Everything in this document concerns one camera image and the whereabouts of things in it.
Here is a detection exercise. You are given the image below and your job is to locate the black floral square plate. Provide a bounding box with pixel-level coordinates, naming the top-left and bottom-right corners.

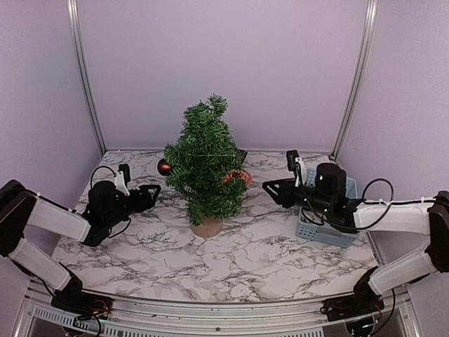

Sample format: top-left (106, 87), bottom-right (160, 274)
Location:
top-left (236, 149), bottom-right (248, 162)

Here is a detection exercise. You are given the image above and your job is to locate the orange white patterned bowl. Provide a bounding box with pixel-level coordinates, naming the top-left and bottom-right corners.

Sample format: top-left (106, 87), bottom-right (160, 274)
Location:
top-left (222, 170), bottom-right (253, 187)

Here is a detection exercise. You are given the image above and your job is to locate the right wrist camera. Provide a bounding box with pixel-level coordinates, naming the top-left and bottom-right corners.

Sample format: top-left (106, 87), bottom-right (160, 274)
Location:
top-left (286, 150), bottom-right (307, 187)

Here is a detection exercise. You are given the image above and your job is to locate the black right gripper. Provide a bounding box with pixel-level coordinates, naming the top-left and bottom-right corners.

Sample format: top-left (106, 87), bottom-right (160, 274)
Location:
top-left (263, 178), bottom-right (333, 216)

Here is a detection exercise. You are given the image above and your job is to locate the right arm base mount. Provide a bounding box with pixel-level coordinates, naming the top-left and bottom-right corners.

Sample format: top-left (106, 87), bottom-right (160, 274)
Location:
top-left (320, 267), bottom-right (384, 322)

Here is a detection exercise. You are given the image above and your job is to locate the copper bauble ornament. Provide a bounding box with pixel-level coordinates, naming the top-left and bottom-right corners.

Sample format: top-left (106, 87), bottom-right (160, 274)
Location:
top-left (157, 158), bottom-right (173, 176)

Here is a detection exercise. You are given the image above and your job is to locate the aluminium frame post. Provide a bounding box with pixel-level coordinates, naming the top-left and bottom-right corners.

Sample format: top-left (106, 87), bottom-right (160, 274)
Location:
top-left (67, 0), bottom-right (107, 156)
top-left (330, 0), bottom-right (379, 160)

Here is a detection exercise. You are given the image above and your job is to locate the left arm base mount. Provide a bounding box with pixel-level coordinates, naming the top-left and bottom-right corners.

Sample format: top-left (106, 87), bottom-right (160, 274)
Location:
top-left (51, 271), bottom-right (112, 319)

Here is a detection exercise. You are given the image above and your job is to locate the small green christmas tree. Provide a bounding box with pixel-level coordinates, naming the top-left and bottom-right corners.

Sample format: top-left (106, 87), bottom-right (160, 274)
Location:
top-left (164, 93), bottom-right (247, 238)

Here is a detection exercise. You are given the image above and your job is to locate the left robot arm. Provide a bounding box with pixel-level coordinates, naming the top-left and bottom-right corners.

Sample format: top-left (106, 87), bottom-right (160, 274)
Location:
top-left (1, 180), bottom-right (161, 312)

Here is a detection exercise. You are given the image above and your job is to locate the right aluminium frame post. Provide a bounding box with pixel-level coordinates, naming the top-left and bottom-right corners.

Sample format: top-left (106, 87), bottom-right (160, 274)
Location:
top-left (330, 0), bottom-right (379, 160)

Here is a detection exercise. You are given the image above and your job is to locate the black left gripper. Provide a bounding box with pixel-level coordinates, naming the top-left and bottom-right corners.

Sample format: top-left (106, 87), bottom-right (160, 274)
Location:
top-left (104, 185), bottom-right (161, 230)

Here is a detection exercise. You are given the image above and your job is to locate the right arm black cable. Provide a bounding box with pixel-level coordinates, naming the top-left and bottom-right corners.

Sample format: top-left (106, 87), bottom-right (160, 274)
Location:
top-left (297, 178), bottom-right (396, 232)

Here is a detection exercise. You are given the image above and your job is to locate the light blue perforated basket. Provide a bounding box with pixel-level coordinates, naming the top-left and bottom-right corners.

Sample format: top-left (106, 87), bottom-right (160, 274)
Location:
top-left (295, 168), bottom-right (359, 249)

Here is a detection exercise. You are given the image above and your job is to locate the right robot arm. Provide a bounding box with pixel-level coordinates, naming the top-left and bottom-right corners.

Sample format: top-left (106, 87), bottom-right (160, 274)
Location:
top-left (262, 162), bottom-right (448, 315)

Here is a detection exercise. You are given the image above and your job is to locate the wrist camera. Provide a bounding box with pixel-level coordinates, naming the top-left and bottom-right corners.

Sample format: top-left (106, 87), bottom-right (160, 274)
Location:
top-left (286, 150), bottom-right (307, 187)
top-left (114, 164), bottom-right (130, 197)

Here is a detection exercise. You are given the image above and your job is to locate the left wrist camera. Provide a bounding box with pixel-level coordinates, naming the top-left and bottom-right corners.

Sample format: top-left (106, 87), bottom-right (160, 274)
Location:
top-left (114, 164), bottom-right (130, 197)

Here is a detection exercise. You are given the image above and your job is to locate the front aluminium rail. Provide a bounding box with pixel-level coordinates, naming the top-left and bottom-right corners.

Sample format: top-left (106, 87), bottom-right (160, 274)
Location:
top-left (12, 281), bottom-right (423, 336)

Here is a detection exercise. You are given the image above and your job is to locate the left aluminium frame post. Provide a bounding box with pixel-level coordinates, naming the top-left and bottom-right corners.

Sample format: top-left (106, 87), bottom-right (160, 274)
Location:
top-left (67, 0), bottom-right (107, 156)

